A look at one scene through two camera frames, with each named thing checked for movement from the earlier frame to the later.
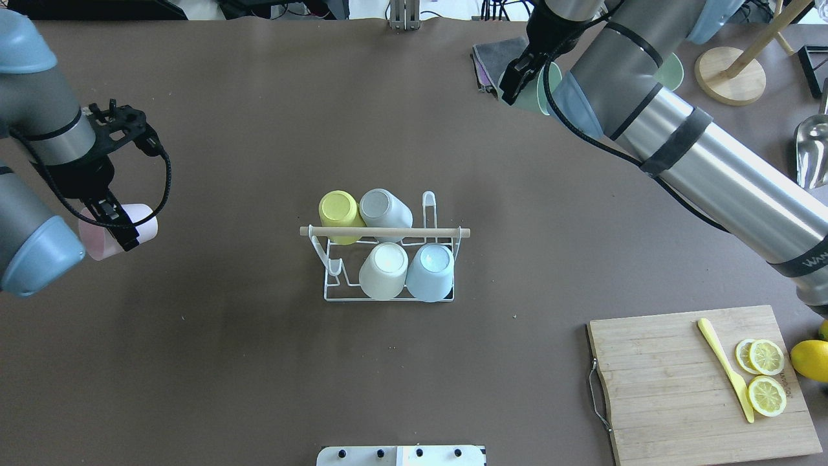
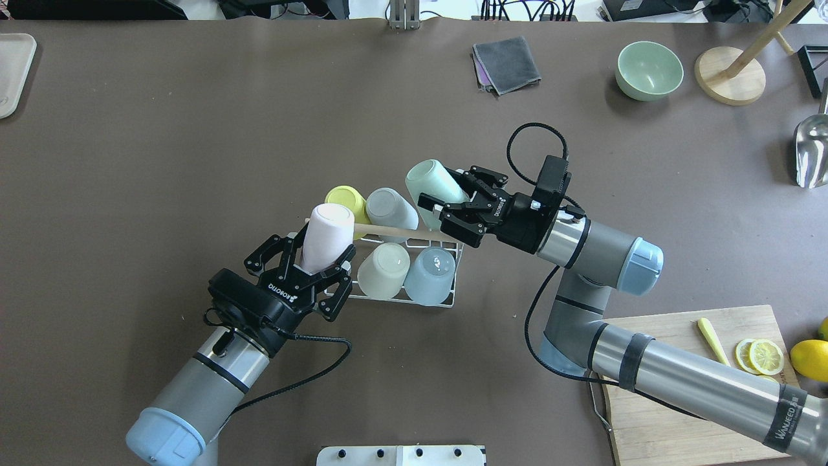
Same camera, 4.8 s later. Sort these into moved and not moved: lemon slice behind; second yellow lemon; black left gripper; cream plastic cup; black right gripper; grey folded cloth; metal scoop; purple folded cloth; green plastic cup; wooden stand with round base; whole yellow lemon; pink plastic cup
Moved: black left gripper; pink plastic cup; green plastic cup; black right gripper
Not moved: grey folded cloth; lemon slice behind; metal scoop; cream plastic cup; whole yellow lemon; wooden stand with round base; second yellow lemon; purple folded cloth
